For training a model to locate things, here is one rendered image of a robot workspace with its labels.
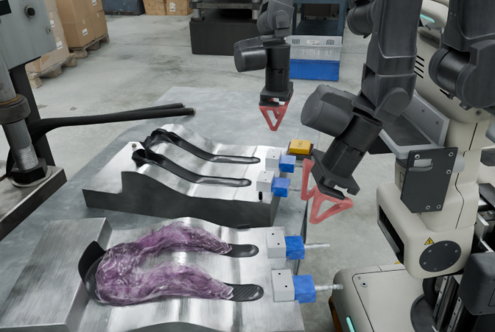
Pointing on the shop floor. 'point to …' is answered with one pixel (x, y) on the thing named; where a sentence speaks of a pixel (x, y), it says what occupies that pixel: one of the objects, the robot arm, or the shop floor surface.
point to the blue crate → (314, 69)
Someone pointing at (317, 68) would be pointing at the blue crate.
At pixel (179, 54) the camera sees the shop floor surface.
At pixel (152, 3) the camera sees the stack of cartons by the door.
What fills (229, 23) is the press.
